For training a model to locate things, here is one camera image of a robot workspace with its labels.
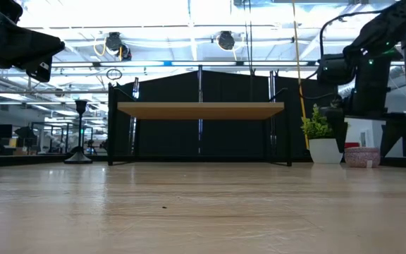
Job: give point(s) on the wooden shelf with black legs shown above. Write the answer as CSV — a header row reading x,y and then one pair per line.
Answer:
x,y
199,110

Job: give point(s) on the black aluminium table frame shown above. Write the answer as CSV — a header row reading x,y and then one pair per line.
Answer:
x,y
30,160

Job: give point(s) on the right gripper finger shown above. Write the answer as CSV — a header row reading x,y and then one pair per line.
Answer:
x,y
337,127
391,135

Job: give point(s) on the black partition screen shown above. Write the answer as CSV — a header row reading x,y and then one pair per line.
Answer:
x,y
167,88

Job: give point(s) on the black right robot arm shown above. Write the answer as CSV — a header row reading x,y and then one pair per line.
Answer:
x,y
389,28

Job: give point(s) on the green plant in white pot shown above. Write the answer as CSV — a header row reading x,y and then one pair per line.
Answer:
x,y
321,151

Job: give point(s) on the pink mosaic candle holder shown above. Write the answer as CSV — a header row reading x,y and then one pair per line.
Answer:
x,y
362,157

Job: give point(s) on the red box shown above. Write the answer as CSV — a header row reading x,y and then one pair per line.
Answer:
x,y
351,145

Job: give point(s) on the tall black candlestick holder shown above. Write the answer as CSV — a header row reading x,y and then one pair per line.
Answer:
x,y
79,158

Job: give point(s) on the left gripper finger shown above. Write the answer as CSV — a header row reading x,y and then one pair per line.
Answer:
x,y
30,42
40,70

